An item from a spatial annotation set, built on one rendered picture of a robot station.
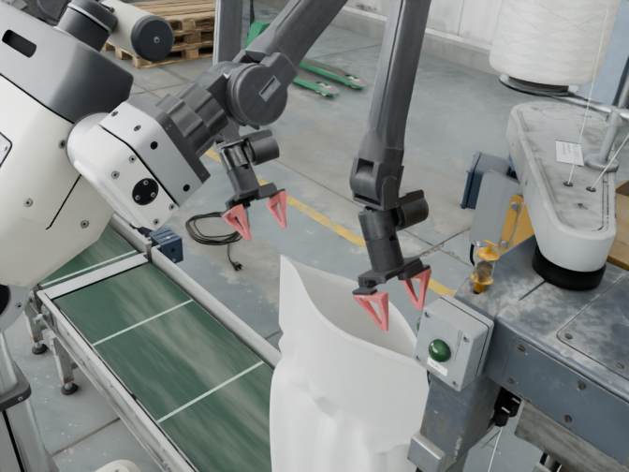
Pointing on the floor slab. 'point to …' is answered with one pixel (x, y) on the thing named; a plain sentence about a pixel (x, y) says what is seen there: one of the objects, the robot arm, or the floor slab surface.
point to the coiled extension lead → (213, 236)
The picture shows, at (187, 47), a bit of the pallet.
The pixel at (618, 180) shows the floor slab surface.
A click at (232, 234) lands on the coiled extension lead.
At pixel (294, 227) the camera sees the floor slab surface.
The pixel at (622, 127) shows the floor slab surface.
